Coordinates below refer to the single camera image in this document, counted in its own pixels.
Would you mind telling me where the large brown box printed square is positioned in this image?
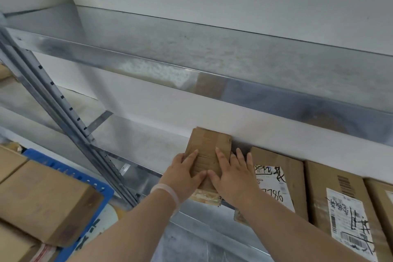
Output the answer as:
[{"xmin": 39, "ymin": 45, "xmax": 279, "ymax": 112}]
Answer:
[{"xmin": 0, "ymin": 145, "xmax": 28, "ymax": 183}]

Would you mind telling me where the yellow printed cardboard box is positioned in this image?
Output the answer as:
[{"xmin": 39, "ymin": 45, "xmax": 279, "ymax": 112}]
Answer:
[{"xmin": 66, "ymin": 202, "xmax": 126, "ymax": 262}]

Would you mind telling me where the blue perforated cart platform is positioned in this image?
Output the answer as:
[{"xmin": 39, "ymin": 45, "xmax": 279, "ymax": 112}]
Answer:
[{"xmin": 23, "ymin": 148, "xmax": 115, "ymax": 262}]

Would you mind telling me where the cardboard box with white label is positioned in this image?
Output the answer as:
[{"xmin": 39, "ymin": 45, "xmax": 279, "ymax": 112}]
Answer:
[{"xmin": 364, "ymin": 178, "xmax": 393, "ymax": 253}]

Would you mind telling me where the person's left forearm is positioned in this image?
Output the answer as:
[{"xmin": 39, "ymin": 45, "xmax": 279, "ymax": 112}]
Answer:
[{"xmin": 66, "ymin": 192, "xmax": 178, "ymax": 262}]

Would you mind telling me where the person's left hand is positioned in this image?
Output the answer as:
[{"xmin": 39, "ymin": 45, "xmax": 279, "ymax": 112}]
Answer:
[{"xmin": 158, "ymin": 149, "xmax": 208, "ymax": 204}]

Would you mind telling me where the person's right hand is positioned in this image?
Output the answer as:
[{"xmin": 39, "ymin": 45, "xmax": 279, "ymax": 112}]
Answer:
[{"xmin": 207, "ymin": 147, "xmax": 262, "ymax": 209}]

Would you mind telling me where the person's right forearm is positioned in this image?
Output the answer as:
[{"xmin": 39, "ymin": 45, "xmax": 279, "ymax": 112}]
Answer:
[{"xmin": 238, "ymin": 188, "xmax": 369, "ymax": 262}]

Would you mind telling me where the metal shelving rack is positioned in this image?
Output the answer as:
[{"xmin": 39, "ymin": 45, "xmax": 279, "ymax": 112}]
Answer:
[{"xmin": 0, "ymin": 4, "xmax": 393, "ymax": 262}]

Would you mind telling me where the box with scribbled label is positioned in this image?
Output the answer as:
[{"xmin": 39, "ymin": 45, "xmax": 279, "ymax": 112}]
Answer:
[{"xmin": 305, "ymin": 160, "xmax": 393, "ymax": 262}]

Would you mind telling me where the translucent white bracelet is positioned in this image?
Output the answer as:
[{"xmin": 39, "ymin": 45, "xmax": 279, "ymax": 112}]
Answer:
[{"xmin": 149, "ymin": 183, "xmax": 181, "ymax": 210}]

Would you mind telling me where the taped box marked 7786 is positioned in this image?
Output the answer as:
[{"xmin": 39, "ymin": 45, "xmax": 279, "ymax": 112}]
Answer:
[
  {"xmin": 234, "ymin": 147, "xmax": 309, "ymax": 226},
  {"xmin": 183, "ymin": 126, "xmax": 233, "ymax": 208}
]

